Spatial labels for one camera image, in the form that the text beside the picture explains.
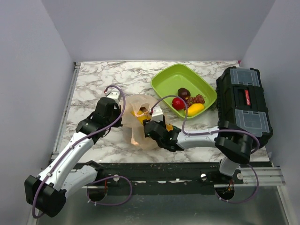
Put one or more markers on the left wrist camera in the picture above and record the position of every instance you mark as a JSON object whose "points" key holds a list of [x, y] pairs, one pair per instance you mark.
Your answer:
{"points": [[115, 95]]}

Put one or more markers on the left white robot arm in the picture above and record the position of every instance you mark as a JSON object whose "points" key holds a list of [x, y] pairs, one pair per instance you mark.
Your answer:
{"points": [[46, 191]]}

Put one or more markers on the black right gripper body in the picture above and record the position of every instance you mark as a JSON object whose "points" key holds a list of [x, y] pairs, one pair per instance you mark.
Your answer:
{"points": [[162, 123]]}

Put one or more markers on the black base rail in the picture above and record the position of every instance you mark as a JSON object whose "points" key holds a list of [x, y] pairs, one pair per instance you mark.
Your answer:
{"points": [[160, 178]]}

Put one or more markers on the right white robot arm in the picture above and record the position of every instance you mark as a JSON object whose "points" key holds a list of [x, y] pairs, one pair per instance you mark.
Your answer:
{"points": [[236, 144]]}

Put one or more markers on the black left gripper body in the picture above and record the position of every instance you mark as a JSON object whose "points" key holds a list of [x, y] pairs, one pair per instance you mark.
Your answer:
{"points": [[116, 114]]}

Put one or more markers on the red fake grapes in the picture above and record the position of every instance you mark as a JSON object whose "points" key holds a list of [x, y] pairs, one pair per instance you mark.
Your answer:
{"points": [[198, 99]]}

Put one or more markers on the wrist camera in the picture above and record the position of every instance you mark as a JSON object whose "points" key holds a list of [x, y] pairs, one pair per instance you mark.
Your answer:
{"points": [[157, 114], [115, 95]]}

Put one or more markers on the translucent orange plastic bag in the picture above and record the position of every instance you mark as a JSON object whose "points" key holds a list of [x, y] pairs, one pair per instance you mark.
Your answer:
{"points": [[135, 103]]}

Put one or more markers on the yellow fake mango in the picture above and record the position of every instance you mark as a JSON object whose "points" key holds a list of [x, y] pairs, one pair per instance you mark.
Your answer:
{"points": [[194, 109]]}

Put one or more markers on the black plastic toolbox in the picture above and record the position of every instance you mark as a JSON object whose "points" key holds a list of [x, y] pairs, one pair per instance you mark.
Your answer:
{"points": [[241, 101]]}

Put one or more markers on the yellow fake fruit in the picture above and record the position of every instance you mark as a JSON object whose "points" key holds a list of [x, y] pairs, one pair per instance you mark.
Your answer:
{"points": [[141, 116]]}

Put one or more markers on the dark red fake fruit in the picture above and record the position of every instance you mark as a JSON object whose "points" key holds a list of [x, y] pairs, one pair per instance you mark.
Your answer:
{"points": [[184, 93]]}

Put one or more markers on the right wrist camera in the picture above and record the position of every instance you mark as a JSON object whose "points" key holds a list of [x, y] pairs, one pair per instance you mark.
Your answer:
{"points": [[157, 114]]}

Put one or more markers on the green handled screwdriver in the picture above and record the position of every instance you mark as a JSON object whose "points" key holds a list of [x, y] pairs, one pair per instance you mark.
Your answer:
{"points": [[176, 129]]}

